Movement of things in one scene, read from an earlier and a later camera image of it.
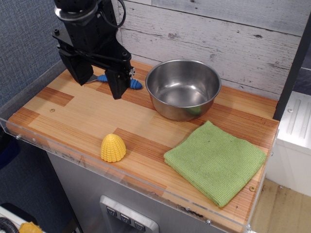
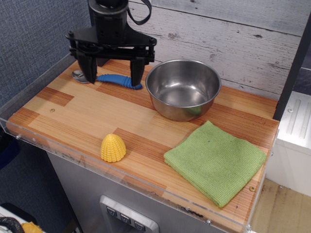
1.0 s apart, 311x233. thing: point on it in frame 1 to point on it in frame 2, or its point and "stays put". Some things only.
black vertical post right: x=283 y=102 stays put
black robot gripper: x=96 y=43 to x=109 y=37
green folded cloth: x=214 y=162 stays put
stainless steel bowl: x=182 y=90 stays put
